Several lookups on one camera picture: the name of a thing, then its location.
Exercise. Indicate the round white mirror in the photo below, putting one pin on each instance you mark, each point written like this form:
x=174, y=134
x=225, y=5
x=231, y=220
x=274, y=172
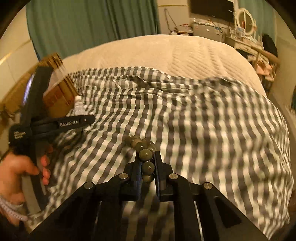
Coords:
x=245, y=21

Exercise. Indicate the black backpack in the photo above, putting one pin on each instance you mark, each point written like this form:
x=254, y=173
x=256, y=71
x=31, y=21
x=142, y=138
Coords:
x=269, y=45

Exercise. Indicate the black wall television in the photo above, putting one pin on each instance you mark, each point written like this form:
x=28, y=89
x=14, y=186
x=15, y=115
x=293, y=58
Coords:
x=220, y=9

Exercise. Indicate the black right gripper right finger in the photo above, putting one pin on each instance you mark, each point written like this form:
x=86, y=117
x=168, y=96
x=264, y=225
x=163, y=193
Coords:
x=201, y=211

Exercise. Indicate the grey mini fridge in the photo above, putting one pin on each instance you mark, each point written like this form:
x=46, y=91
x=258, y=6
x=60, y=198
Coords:
x=208, y=31

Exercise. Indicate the green curtain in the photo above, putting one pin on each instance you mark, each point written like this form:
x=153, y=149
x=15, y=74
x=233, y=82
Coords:
x=263, y=13
x=70, y=27

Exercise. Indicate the right green curtain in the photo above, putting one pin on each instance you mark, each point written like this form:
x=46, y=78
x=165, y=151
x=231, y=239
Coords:
x=263, y=13

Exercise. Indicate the brown cardboard box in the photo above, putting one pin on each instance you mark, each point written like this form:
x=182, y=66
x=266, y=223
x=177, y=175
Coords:
x=58, y=98

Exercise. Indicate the white ointment tube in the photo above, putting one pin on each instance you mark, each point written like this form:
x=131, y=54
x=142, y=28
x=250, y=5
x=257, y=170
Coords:
x=79, y=106

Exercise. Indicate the person left hand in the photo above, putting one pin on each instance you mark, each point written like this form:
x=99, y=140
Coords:
x=13, y=167

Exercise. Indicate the white dressing table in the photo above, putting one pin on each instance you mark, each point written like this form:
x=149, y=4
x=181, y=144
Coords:
x=250, y=49

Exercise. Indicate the wooden chair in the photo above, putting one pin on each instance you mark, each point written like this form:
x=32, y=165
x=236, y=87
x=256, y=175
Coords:
x=265, y=64

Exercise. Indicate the checkered grey white cloth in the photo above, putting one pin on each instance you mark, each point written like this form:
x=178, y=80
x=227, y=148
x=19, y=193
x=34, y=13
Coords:
x=216, y=130

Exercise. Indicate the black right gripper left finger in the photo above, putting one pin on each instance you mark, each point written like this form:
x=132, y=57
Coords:
x=94, y=211

